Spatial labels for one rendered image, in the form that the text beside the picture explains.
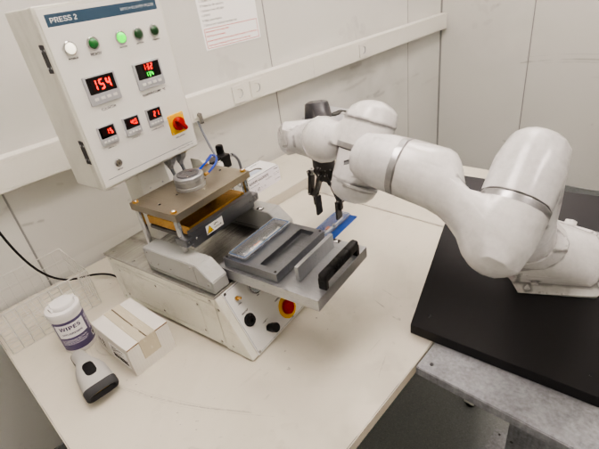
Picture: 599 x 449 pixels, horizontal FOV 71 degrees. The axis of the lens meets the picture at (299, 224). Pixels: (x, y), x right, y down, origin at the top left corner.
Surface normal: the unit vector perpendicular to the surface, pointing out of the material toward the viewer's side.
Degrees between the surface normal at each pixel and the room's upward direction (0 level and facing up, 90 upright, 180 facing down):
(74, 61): 90
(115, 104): 90
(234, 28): 90
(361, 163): 79
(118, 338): 2
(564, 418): 0
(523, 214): 57
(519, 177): 45
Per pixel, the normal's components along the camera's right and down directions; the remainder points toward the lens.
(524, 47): -0.67, 0.45
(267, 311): 0.68, -0.18
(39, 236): 0.73, 0.26
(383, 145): -0.37, -0.46
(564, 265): -0.08, 0.25
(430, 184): -0.59, 0.28
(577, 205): -0.51, -0.30
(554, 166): 0.23, 0.03
